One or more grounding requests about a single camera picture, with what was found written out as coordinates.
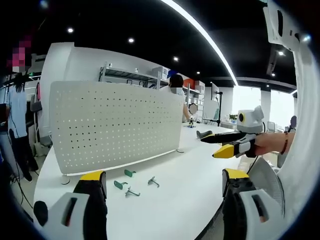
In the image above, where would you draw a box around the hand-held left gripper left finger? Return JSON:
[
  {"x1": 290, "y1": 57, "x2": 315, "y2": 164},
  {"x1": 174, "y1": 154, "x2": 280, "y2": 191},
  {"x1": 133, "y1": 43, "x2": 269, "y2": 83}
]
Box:
[{"x1": 41, "y1": 170, "x2": 109, "y2": 240}]

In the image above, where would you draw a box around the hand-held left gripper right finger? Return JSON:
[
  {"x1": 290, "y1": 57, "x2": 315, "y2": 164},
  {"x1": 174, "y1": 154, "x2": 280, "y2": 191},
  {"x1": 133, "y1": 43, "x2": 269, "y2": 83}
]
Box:
[{"x1": 221, "y1": 168, "x2": 286, "y2": 240}]

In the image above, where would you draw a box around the grey metal hook assembly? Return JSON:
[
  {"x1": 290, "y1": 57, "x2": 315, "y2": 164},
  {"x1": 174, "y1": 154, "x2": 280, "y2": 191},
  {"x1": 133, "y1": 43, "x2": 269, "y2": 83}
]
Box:
[
  {"x1": 147, "y1": 176, "x2": 161, "y2": 187},
  {"x1": 124, "y1": 185, "x2": 142, "y2": 199}
]

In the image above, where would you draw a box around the white perforated mounting plate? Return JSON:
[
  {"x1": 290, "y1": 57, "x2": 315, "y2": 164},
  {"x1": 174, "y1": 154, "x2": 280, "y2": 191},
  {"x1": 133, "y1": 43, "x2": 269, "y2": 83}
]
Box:
[{"x1": 48, "y1": 80, "x2": 186, "y2": 185}]

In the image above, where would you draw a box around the person's right hand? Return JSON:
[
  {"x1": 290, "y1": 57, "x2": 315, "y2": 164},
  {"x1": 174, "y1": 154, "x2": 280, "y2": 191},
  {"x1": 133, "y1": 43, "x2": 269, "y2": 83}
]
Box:
[{"x1": 245, "y1": 132, "x2": 285, "y2": 159}]

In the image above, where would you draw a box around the dark grey object on table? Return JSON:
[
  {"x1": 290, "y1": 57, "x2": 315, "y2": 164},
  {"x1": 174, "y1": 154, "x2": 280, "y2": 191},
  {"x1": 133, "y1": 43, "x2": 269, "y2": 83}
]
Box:
[{"x1": 195, "y1": 129, "x2": 214, "y2": 140}]

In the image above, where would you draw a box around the black tripod stand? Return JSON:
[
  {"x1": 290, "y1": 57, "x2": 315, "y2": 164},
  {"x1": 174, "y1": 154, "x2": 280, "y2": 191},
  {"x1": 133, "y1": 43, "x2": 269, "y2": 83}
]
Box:
[{"x1": 202, "y1": 90, "x2": 224, "y2": 127}]

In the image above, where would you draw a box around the white mesh office chair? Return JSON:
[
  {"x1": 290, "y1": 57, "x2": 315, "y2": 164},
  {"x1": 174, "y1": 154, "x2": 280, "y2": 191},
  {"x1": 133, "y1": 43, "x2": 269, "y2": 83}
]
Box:
[{"x1": 246, "y1": 156, "x2": 286, "y2": 222}]

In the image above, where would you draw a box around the small toy figure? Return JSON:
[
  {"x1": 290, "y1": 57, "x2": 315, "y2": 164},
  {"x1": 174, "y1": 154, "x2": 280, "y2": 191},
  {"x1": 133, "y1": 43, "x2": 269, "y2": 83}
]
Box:
[{"x1": 187, "y1": 112, "x2": 198, "y2": 129}]

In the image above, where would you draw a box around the person's white sleeve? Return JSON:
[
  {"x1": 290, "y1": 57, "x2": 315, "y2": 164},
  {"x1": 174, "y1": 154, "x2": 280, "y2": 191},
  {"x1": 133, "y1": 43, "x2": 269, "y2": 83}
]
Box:
[{"x1": 276, "y1": 43, "x2": 320, "y2": 227}]

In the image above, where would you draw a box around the white worn device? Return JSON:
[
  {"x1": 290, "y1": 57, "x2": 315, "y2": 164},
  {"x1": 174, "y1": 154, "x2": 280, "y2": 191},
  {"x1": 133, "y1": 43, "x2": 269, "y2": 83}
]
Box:
[{"x1": 262, "y1": 0, "x2": 314, "y2": 51}]

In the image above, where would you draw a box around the grey metal shelving rack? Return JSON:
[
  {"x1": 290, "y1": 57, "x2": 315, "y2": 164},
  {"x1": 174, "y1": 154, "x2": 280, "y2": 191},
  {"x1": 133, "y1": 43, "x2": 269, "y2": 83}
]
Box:
[{"x1": 98, "y1": 65, "x2": 173, "y2": 90}]

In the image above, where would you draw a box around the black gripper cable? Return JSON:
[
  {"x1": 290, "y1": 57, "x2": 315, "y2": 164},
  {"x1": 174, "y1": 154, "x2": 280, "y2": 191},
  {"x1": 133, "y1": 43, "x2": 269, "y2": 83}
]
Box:
[{"x1": 246, "y1": 155, "x2": 260, "y2": 175}]

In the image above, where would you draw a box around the red bead bracelet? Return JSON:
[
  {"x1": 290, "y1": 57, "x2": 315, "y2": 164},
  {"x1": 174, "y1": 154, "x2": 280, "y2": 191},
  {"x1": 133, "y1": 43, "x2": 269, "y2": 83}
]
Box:
[{"x1": 280, "y1": 131, "x2": 290, "y2": 156}]

